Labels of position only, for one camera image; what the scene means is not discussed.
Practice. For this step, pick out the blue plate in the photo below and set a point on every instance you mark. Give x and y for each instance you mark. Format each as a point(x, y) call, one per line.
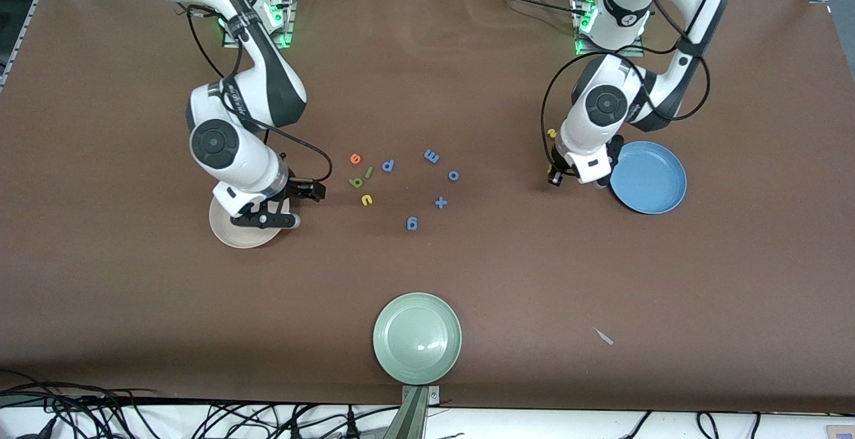
point(651, 178)

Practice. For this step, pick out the green foam letter b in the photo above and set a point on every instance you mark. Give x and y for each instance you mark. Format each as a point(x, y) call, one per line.
point(356, 183)

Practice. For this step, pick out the brown table cover sheet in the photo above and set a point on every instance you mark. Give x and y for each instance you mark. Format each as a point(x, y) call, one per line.
point(133, 292)

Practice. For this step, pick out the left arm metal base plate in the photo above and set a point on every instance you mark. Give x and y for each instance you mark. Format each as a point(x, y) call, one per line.
point(608, 52)

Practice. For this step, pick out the beige box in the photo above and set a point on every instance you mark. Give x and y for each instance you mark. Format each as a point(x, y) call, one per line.
point(840, 433)

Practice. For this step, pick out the blue foam letter p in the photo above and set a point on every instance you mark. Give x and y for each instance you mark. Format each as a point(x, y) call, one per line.
point(388, 166)

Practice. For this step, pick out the beige plate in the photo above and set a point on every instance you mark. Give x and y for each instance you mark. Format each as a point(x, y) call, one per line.
point(244, 235)

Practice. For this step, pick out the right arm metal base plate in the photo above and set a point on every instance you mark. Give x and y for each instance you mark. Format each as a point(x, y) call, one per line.
point(284, 41)

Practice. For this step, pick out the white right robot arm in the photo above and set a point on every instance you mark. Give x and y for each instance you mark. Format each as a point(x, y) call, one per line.
point(214, 145)

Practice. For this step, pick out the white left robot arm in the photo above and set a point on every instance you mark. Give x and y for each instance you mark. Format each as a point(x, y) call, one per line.
point(604, 101)

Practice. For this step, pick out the white paper scrap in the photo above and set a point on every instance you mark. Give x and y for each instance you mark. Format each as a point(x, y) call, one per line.
point(604, 337)

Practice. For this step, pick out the blue foam letter m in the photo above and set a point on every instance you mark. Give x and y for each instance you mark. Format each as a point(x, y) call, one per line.
point(431, 156)

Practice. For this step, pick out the aluminium camera mount post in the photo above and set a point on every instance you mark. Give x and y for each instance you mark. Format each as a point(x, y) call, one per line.
point(411, 419)

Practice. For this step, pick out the pale green plate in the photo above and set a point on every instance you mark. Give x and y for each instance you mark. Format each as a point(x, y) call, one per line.
point(417, 339)

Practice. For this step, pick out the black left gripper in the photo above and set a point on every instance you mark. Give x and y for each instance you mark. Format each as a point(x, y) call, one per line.
point(554, 175)

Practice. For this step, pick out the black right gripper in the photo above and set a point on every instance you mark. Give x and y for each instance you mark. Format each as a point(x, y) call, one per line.
point(298, 189)

